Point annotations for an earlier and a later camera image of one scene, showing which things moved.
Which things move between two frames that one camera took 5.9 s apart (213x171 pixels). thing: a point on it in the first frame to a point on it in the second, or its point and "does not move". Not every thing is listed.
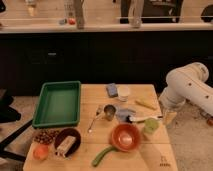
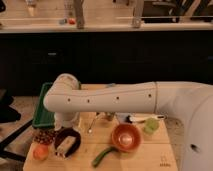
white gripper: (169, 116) to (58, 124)
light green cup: (151, 125) does not move
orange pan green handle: (124, 137) does not move
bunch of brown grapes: (46, 136) does not move
